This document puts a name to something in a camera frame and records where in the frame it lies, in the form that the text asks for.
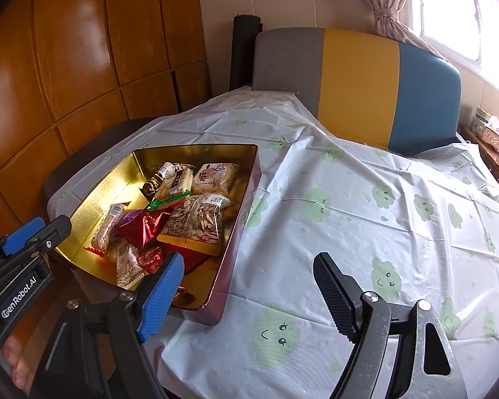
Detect grain bar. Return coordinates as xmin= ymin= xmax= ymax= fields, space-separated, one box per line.
xmin=84 ymin=202 xmax=129 ymax=257

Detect sunflower seed snack bag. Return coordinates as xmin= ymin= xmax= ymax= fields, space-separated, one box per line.
xmin=157 ymin=194 xmax=233 ymax=256

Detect tissue box on shelf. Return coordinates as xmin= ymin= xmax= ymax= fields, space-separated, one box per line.
xmin=472 ymin=107 xmax=499 ymax=153

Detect wooden side shelf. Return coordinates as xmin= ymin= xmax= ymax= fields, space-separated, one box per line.
xmin=459 ymin=125 xmax=499 ymax=182

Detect white ba zhen snack pack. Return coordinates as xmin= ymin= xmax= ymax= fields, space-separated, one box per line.
xmin=116 ymin=240 xmax=146 ymax=290

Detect person's left hand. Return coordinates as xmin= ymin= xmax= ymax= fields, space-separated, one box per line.
xmin=1 ymin=334 xmax=34 ymax=395

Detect beige printed snack pack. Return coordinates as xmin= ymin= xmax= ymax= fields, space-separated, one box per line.
xmin=192 ymin=162 xmax=239 ymax=196

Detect purple snack packet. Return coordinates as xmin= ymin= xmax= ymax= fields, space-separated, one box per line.
xmin=114 ymin=210 xmax=141 ymax=232

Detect grey yellow blue chair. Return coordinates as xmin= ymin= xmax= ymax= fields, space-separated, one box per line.
xmin=252 ymin=27 xmax=461 ymax=156

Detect white green-patterned tablecloth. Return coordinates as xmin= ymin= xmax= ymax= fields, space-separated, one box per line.
xmin=48 ymin=91 xmax=499 ymax=398

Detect small red patterned snack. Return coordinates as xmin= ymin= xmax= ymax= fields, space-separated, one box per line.
xmin=137 ymin=245 xmax=165 ymax=275

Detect shiny red foil snack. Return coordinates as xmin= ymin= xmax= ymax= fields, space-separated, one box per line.
xmin=113 ymin=210 xmax=171 ymax=250

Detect gold tin box, maroon sides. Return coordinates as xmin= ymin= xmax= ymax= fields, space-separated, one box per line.
xmin=57 ymin=144 xmax=260 ymax=325

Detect cracker pack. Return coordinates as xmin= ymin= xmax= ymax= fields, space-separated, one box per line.
xmin=147 ymin=162 xmax=195 ymax=212

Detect dark brown gold snack bag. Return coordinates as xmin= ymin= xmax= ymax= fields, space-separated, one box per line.
xmin=140 ymin=162 xmax=175 ymax=201

